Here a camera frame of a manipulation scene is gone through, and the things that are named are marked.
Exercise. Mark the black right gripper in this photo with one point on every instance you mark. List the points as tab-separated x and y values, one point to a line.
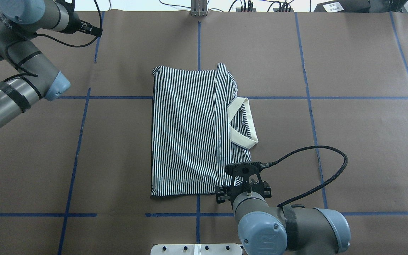
222	194

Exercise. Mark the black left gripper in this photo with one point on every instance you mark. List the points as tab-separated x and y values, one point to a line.
72	27

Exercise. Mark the blue white striped polo shirt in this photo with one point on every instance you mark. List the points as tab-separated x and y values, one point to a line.
199	125

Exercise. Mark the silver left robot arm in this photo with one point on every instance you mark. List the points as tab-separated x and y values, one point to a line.
37	77

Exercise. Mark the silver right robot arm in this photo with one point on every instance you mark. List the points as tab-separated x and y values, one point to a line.
266	230

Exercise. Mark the black box with label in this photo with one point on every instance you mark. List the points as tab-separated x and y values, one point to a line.
348	6

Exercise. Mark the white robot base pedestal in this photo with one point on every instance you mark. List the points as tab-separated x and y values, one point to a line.
197	249

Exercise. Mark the aluminium frame post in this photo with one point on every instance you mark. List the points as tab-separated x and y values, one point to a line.
199	8

